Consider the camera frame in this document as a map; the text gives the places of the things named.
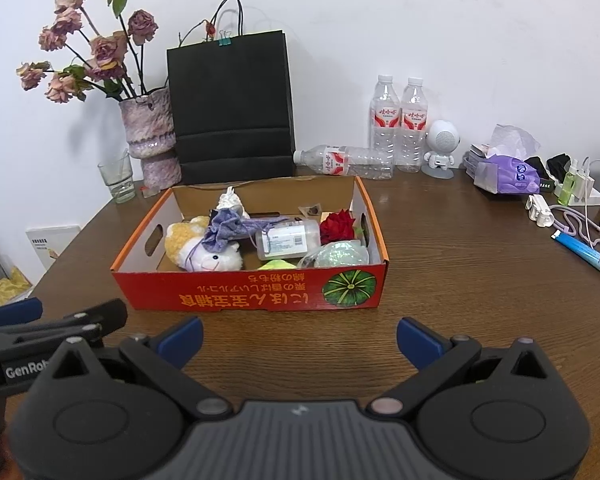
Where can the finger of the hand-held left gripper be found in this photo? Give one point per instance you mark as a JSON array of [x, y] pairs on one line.
[[105, 315], [15, 312]]

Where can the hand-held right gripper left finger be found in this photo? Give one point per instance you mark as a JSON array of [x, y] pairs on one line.
[[182, 341]]

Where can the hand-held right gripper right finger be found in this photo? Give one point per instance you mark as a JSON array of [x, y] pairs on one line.
[[417, 342]]

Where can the orange cardboard box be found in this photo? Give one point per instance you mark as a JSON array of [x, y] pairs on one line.
[[230, 297]]

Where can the yellow and white plush sheep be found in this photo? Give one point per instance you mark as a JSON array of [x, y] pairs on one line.
[[220, 260]]

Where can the iridescent green pouch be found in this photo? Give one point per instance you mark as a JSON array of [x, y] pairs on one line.
[[340, 255]]

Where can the purple knitted pouch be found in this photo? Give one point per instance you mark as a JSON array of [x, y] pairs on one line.
[[225, 225]]

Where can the red artificial rose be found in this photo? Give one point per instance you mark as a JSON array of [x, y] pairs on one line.
[[337, 227]]

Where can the translucent jar with white label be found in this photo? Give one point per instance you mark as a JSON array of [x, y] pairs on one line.
[[285, 240]]

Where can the white cloth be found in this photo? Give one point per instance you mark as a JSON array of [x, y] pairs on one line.
[[230, 202]]

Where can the yellow plastic bag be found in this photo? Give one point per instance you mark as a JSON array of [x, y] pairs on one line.
[[10, 287]]

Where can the clear drinking glass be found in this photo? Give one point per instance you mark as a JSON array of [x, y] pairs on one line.
[[117, 182]]

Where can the white clip device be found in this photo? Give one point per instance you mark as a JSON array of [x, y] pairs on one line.
[[539, 209]]

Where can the blue toothpaste tube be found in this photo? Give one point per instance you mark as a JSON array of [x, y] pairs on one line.
[[580, 249]]

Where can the purple tissue pack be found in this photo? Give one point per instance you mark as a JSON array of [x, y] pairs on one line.
[[505, 172]]

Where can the small white box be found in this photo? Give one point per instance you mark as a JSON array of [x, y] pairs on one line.
[[475, 160]]

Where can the clear water bottle red label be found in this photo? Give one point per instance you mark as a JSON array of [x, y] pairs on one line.
[[412, 125], [340, 160], [385, 120]]

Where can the purple and white vase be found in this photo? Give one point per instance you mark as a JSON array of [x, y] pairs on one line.
[[147, 120]]

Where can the white robot figurine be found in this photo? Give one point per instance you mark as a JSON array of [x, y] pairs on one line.
[[442, 137]]

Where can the black folded cloth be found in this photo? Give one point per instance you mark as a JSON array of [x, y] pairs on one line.
[[540, 170]]

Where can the small green bottle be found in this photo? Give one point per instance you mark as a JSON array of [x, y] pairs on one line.
[[569, 185]]

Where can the black paper bag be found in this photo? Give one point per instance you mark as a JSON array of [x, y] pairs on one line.
[[230, 100]]

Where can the dried pink rose bouquet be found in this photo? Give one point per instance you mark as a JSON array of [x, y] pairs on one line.
[[105, 50]]

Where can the teal binder clip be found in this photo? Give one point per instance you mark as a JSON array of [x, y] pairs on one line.
[[225, 40]]

